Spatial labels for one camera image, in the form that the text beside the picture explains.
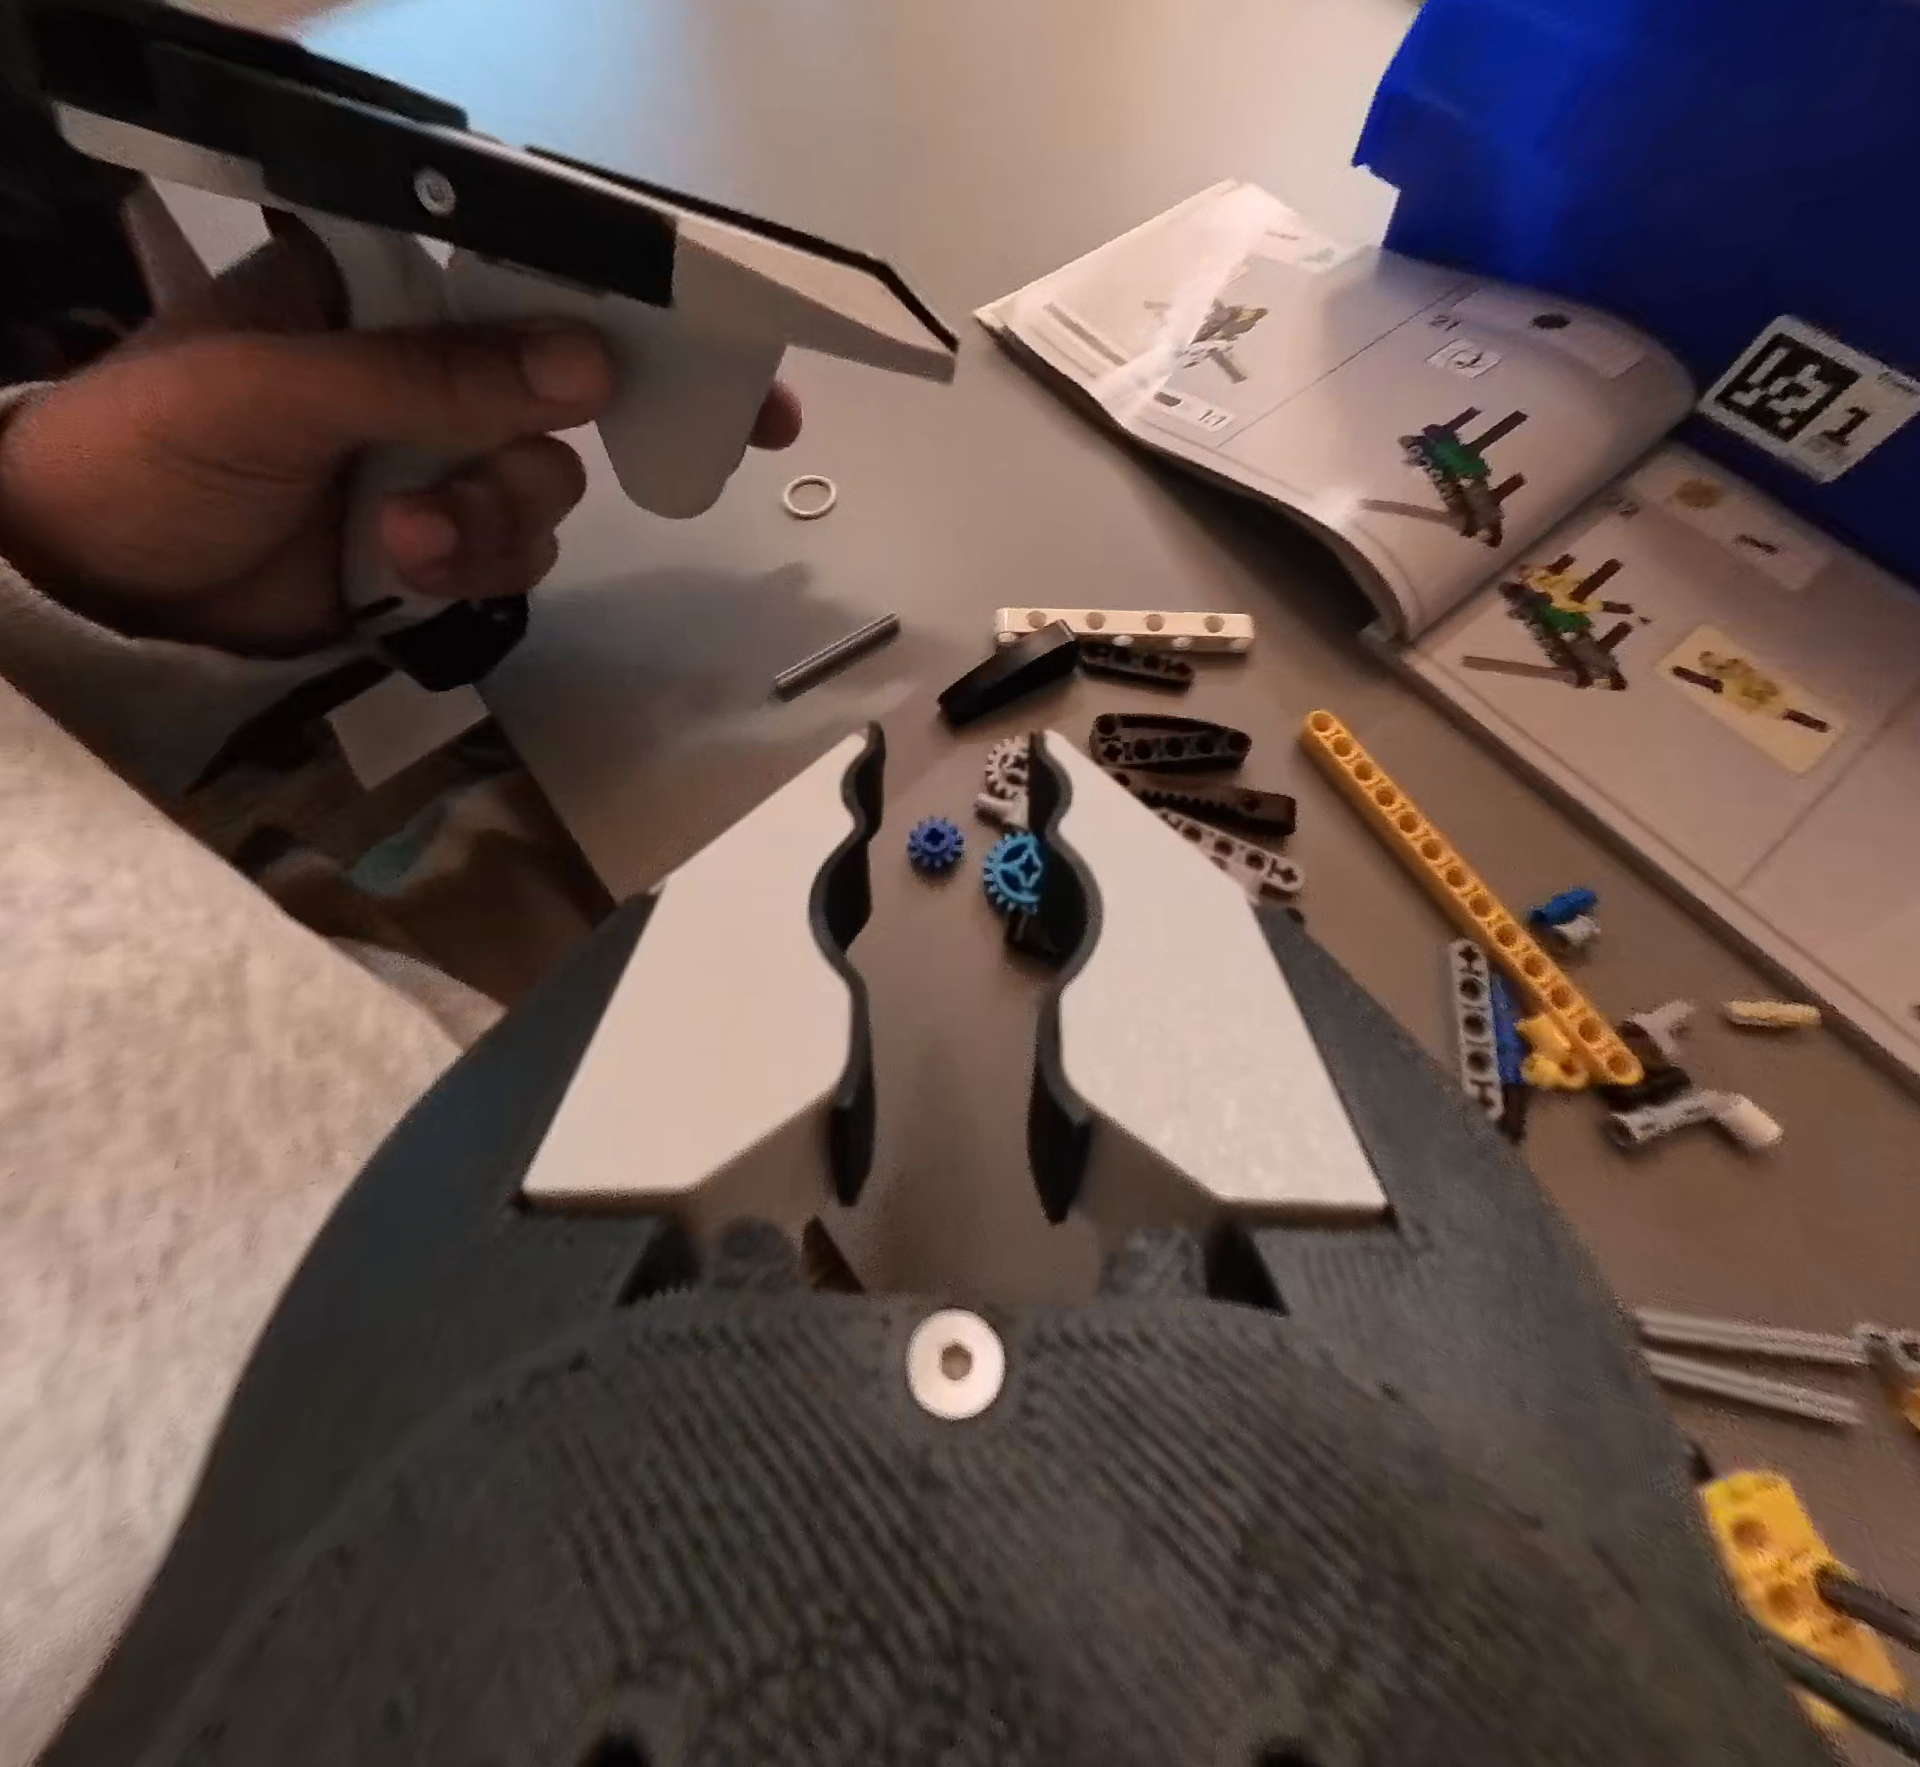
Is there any dark grey lego axle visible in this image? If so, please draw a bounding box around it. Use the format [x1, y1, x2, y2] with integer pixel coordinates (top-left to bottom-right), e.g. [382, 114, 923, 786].
[777, 618, 905, 702]

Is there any large blue lego gear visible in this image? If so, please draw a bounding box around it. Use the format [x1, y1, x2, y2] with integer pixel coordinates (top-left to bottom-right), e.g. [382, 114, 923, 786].
[980, 831, 1080, 917]

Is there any white grey lego connector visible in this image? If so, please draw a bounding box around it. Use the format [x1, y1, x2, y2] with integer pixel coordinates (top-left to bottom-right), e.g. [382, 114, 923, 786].
[1603, 1094, 1787, 1150]

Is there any blue plastic bin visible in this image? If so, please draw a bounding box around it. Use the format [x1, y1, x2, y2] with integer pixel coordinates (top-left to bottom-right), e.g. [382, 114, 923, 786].
[1351, 0, 1920, 589]

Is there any black curved lego panel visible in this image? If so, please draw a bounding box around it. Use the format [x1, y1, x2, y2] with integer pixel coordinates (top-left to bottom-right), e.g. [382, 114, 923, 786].
[935, 623, 1087, 730]

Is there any grey lego gear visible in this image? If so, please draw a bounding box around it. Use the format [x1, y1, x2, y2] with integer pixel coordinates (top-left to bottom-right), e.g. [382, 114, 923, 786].
[980, 741, 1054, 831]

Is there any lego instruction booklet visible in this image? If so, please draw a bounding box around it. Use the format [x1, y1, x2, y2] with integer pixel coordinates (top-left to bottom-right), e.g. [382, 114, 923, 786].
[975, 181, 1920, 1094]

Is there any person's left hand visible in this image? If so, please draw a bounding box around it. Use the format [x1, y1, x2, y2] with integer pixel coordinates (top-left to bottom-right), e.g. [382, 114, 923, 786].
[0, 229, 809, 664]

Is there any yellow lego gear assembly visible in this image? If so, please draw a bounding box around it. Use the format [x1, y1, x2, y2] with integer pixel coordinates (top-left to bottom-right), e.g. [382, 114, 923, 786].
[1697, 1475, 1920, 1734]

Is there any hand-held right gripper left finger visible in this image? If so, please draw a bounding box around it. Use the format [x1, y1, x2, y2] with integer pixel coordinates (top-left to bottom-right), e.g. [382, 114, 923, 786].
[522, 720, 890, 1216]

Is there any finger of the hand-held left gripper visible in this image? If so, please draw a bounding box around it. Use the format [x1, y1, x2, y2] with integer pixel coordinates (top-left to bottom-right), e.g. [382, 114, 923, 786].
[572, 150, 966, 382]

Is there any long yellow lego beam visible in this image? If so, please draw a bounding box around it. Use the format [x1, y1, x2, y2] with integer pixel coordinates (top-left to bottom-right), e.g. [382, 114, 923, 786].
[1294, 706, 1652, 1094]

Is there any white lego beam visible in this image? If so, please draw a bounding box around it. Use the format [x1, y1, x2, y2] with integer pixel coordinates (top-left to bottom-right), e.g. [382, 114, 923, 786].
[991, 611, 1260, 664]

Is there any light grey thin lego liftarm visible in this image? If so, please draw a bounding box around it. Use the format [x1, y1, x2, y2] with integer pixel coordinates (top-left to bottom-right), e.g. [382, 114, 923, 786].
[1446, 939, 1509, 1118]
[1154, 803, 1300, 889]

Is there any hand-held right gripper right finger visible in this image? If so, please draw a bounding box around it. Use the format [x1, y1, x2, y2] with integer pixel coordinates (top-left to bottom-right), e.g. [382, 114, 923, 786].
[1024, 730, 1384, 1224]

